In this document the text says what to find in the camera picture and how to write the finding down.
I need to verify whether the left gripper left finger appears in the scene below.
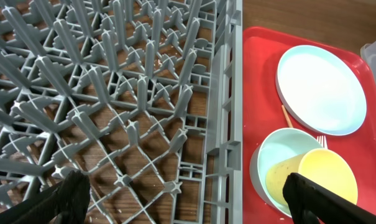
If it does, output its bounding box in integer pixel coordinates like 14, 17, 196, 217
0, 171, 90, 224

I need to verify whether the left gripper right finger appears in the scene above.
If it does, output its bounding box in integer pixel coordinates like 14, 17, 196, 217
283, 172, 376, 224

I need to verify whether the yellow plastic cup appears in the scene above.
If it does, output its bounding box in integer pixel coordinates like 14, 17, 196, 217
265, 148, 358, 205

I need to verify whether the white plastic fork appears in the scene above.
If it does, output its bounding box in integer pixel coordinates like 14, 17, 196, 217
316, 135, 328, 149

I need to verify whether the light blue bowl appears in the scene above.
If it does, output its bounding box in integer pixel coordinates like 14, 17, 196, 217
249, 128, 322, 218

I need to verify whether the wooden chopstick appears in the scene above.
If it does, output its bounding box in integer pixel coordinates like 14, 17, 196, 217
282, 105, 293, 128

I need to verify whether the grey plastic dishwasher rack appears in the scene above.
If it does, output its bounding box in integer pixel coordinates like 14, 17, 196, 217
0, 0, 243, 223

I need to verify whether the red plastic tray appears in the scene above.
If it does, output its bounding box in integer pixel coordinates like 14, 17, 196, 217
242, 27, 376, 223

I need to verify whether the light blue round plate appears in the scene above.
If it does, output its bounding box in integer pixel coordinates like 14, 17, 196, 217
275, 45, 367, 136

